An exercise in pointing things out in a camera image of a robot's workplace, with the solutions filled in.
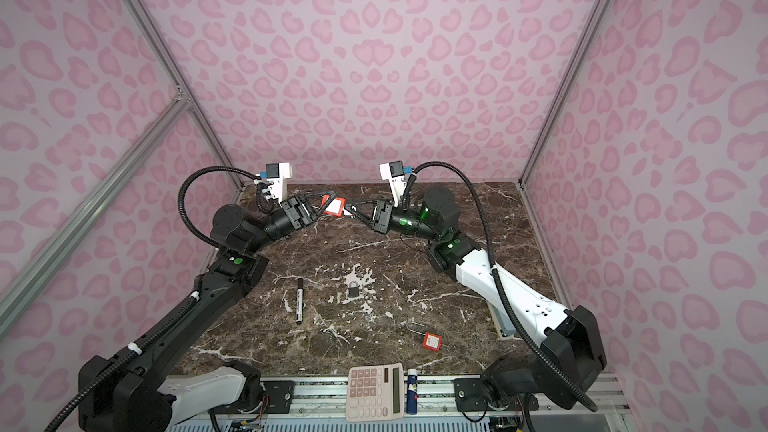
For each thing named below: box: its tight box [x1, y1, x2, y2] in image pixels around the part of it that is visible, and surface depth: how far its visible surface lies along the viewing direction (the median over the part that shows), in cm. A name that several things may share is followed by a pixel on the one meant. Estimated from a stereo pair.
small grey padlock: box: [347, 280, 360, 298], surface depth 92 cm
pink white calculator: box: [346, 362, 405, 422], surface depth 73 cm
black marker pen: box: [296, 278, 303, 325], surface depth 90 cm
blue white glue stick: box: [406, 368, 419, 415], surface depth 74 cm
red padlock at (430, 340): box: [406, 322, 443, 352], surface depth 82 cm
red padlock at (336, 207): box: [320, 194, 347, 218], surface depth 62 cm
